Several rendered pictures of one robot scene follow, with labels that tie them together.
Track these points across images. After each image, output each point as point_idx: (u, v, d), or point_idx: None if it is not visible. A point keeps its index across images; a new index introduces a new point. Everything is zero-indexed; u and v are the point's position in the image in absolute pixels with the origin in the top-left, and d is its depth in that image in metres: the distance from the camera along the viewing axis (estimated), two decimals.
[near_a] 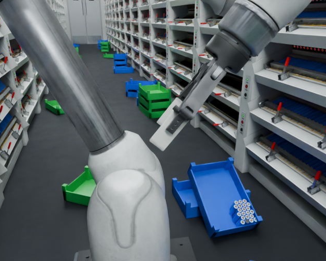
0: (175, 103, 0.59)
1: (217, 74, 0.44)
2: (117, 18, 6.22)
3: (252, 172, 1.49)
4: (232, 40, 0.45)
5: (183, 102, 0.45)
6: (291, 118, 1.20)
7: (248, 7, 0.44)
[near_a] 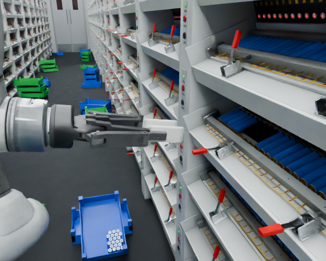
0: None
1: (100, 140, 0.44)
2: None
3: (152, 199, 1.69)
4: (49, 139, 0.45)
5: None
6: (165, 158, 1.40)
7: (14, 147, 0.43)
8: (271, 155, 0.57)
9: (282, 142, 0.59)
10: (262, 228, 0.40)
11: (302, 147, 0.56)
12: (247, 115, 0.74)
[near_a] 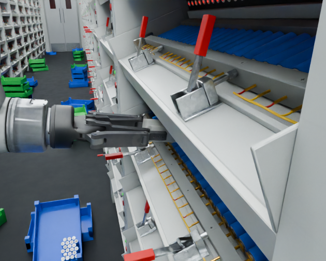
0: None
1: (100, 140, 0.44)
2: None
3: None
4: (49, 140, 0.45)
5: None
6: None
7: (14, 148, 0.43)
8: (185, 161, 0.49)
9: None
10: (128, 255, 0.32)
11: None
12: None
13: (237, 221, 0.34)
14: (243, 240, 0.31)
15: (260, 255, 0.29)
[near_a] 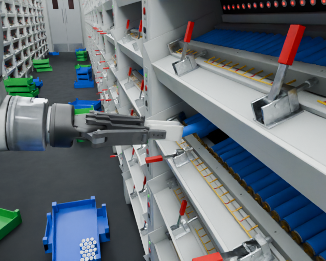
0: None
1: (102, 139, 0.45)
2: None
3: None
4: (49, 138, 0.45)
5: None
6: None
7: (13, 146, 0.43)
8: (230, 165, 0.50)
9: (243, 149, 0.52)
10: (196, 259, 0.33)
11: None
12: None
13: (300, 225, 0.34)
14: (312, 244, 0.32)
15: None
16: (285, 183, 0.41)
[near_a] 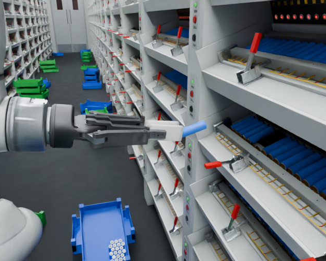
0: None
1: (102, 139, 0.44)
2: None
3: (155, 205, 1.63)
4: (49, 139, 0.45)
5: None
6: (169, 164, 1.35)
7: (13, 147, 0.43)
8: (294, 171, 0.52)
9: (305, 156, 0.54)
10: None
11: None
12: (262, 124, 0.69)
13: None
14: None
15: None
16: None
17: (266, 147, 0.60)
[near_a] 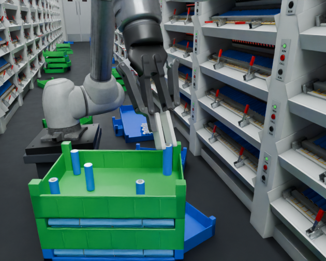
0: (158, 119, 0.53)
1: (175, 67, 0.57)
2: None
3: None
4: None
5: (171, 100, 0.54)
6: (180, 76, 1.98)
7: None
8: None
9: (251, 12, 1.17)
10: (236, 22, 0.98)
11: None
12: (234, 11, 1.32)
13: (271, 14, 1.00)
14: (275, 14, 0.97)
15: None
16: (267, 11, 1.06)
17: (235, 14, 1.23)
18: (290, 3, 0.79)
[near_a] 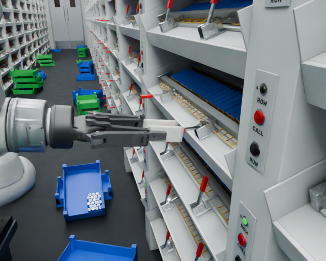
0: (153, 128, 0.51)
1: None
2: None
3: None
4: None
5: (133, 118, 0.54)
6: None
7: None
8: (199, 94, 0.71)
9: (210, 85, 0.74)
10: None
11: (222, 86, 0.70)
12: None
13: (234, 112, 0.56)
14: (238, 117, 0.53)
15: None
16: (231, 96, 0.63)
17: (188, 84, 0.79)
18: (252, 148, 0.35)
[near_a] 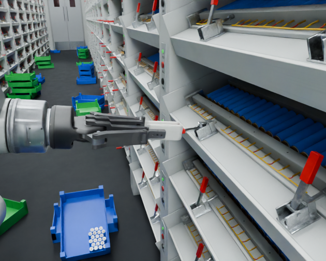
0: (152, 127, 0.52)
1: None
2: None
3: None
4: None
5: (134, 119, 0.54)
6: (152, 150, 1.31)
7: None
8: (267, 129, 0.48)
9: (279, 115, 0.50)
10: (316, 156, 0.30)
11: (304, 118, 0.47)
12: (238, 91, 0.65)
13: None
14: None
15: None
16: None
17: (240, 111, 0.56)
18: None
